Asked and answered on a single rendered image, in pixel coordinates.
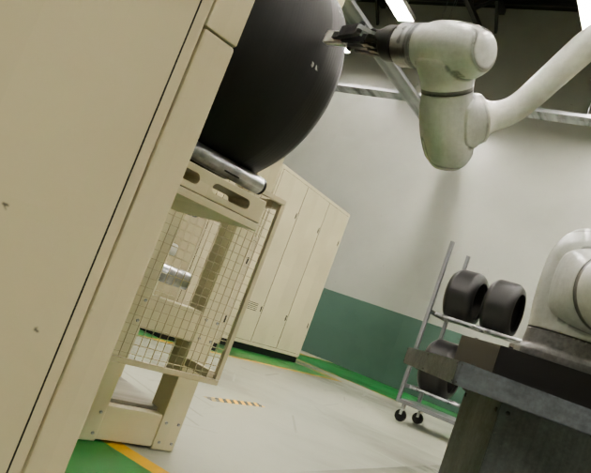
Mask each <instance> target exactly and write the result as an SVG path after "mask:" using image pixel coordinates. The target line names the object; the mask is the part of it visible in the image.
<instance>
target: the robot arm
mask: <svg viewBox="0 0 591 473"><path fill-rule="evenodd" d="M365 24H366V23H365V22H363V21H360V22H359V23H354V24H348V25H343V26H342V27H341V30H340V31H332V30H327V32H326V35H325V37H324V39H323V43H324V44H326V45H334V46H342V47H346V46H347V47H346V51H348V52H350V51H351V49H354V51H355V52H356V53H361V54H365V55H369V56H373V57H377V58H381V59H383V60H384V61H387V62H392V63H395V64H396V65H397V66H399V67H402V68H409V69H416V70H417V73H418V77H419V80H420V87H421V95H420V103H419V113H418V119H419V134H420V142H421V146H422V150H423V153H424V156H425V158H426V159H427V160H428V161H429V163H430V164H431V165H432V167H434V168H436V169H439V170H443V171H457V170H460V169H461V168H463V167H464V166H465V165H466V164H467V162H468V161H469V160H470V159H471V158H472V156H473V151H474V148H476V147H477V146H478V145H479V144H483V143H485V142H486V141H487V139H488V137H489V135H490V134H491V133H493V132H495V131H497V130H501V129H504V128H506V127H509V126H511V125H513V124H515V123H517V122H519V121H521V120H522V119H524V118H525V117H527V116H528V115H530V114H531V113H533V112H534V111H535V110H536V109H537V108H538V107H539V106H540V105H541V104H542V103H544V102H545V101H546V100H547V99H548V98H550V97H551V96H552V95H553V94H554V93H555V92H557V91H558V90H559V89H560V88H561V87H562V86H563V85H565V84H566V83H567V82H568V81H569V80H571V79H572V78H573V77H574V76H575V75H576V74H577V73H579V72H580V71H581V70H582V69H583V68H584V67H586V66H587V65H588V64H589V63H590V62H591V24H589V25H588V26H587V27H586V28H585V29H583V30H582V31H581V32H580V33H578V34H577V35H576V36H575V37H574V38H572V39H571V40H570V41H569V42H568V43H567V44H566V45H565V46H564V47H563V48H562V49H561V50H560V51H559V52H558V53H557V54H555V55H554V56H553V57H552V58H551V59H550V60H549V61H548V62H547V63H546V64H545V65H544V66H543V67H542V68H541V69H540V70H539V71H538V72H537V73H535V74H534V75H533V76H532V77H531V78H530V79H529V80H528V81H527V82H526V83H525V84H524V85H523V86H522V87H521V88H519V89H518V90H517V91H516V92H515V93H513V94H512V95H511V96H509V97H507V98H505V99H501V100H498V101H489V100H486V99H485V98H484V97H483V96H482V95H481V94H479V93H474V83H475V79H476V78H478V77H480V76H482V75H483V74H485V73H486V72H487V71H489V70H490V69H491V68H492V67H493V65H494V62H495V60H496V56H497V43H496V39H495V37H494V35H493V33H492V32H491V31H490V30H488V29H487V28H485V27H483V26H480V25H477V24H474V23H467V22H462V21H454V20H438V21H433V22H430V23H412V22H405V23H401V24H399V25H397V24H390V25H388V26H386V27H384V28H383V29H381V30H380V29H376V28H372V29H369V28H367V27H366V26H367V25H365ZM510 346H511V347H514V348H513V349H515V350H518V351H521V352H524V353H526V354H529V355H532V356H535V357H539V358H542V359H547V360H549V361H552V362H555V363H558V364H561V365H564V366H567V367H569V368H572V369H575V370H578V371H582V372H585V373H588V374H591V229H577V230H575V231H573V232H571V233H568V234H566V235H565V236H564V237H563V238H561V239H560V241H559V242H558V243H557V244H556V245H555V246H554V248H553V249H552V251H551V252H550V254H549V256H548V258H547V260H546V263H545V265H544V268H543V269H542V272H541V275H540V278H539V281H538V286H537V289H536V293H535V295H534V299H533V304H532V308H531V313H530V318H529V322H528V326H527V329H526V331H525V333H524V335H523V340H522V341H521V342H520V343H510V344H509V345H508V347H510Z"/></svg>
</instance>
